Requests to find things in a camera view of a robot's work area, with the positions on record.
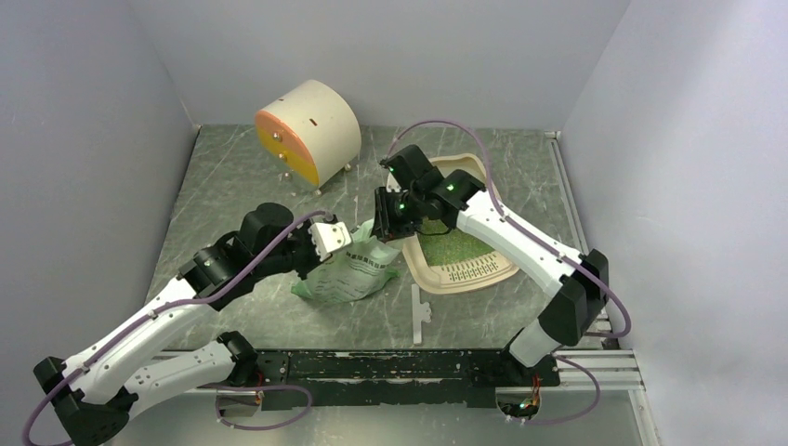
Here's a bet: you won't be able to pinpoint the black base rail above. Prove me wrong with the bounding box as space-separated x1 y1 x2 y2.
225 348 560 411

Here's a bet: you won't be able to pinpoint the round beige drawer cabinet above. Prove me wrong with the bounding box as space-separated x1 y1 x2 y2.
254 79 361 195

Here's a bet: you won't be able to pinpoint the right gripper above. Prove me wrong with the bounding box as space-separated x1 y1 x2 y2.
372 186 425 243

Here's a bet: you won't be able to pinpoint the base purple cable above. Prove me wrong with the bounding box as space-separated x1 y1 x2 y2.
214 384 314 432

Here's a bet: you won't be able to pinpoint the green cat litter bag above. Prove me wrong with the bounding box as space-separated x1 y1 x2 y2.
291 219 401 303

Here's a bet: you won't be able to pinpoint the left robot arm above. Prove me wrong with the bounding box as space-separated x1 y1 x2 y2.
33 203 352 445

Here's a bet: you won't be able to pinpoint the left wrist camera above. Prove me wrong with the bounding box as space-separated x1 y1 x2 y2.
308 222 353 262

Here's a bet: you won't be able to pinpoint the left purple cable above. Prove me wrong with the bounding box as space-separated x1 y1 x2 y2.
22 209 336 446

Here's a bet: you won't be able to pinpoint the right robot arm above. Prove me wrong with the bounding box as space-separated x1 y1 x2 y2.
373 145 609 385

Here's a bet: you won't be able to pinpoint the beige litter box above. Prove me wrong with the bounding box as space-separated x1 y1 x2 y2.
386 152 519 295

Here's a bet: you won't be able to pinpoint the green litter pellets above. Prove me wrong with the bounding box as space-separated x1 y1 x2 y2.
416 219 494 267

